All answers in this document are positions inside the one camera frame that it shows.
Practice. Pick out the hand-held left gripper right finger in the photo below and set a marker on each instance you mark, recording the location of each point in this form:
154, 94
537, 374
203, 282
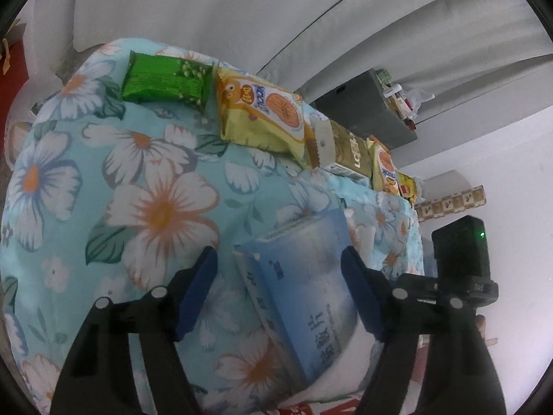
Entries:
362, 298

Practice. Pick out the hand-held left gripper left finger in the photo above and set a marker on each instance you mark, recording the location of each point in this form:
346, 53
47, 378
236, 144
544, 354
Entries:
198, 294

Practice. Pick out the blue tissue pack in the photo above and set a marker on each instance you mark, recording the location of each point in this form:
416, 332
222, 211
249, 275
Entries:
302, 276

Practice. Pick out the person's right hand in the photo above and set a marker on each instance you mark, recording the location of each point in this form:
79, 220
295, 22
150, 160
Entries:
480, 326

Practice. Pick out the small yellow red packet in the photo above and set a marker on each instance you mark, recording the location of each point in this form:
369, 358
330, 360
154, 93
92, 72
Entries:
408, 188

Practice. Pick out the small yellow cookie packet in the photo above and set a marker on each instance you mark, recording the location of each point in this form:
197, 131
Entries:
384, 168

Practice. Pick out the red white printed packet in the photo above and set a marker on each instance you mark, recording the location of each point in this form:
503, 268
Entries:
302, 410

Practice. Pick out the blue floral tablecloth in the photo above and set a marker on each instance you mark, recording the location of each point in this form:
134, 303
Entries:
86, 224

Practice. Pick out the olive gold carton box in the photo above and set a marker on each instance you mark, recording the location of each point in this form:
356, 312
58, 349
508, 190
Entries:
348, 151

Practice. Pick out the white plastic bag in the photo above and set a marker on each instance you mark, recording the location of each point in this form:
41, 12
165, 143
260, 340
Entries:
419, 97

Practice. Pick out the pile of small household bottles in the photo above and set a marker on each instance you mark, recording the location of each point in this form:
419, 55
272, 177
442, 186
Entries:
395, 99

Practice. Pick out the grey cabinet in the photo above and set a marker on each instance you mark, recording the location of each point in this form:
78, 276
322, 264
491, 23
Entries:
367, 103

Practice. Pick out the large yellow cookie packet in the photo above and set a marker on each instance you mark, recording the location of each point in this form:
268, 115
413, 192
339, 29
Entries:
259, 112

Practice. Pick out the green snack packet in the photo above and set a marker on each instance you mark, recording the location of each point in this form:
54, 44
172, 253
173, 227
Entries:
164, 80

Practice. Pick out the red panel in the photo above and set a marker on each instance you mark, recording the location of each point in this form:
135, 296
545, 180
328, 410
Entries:
11, 65

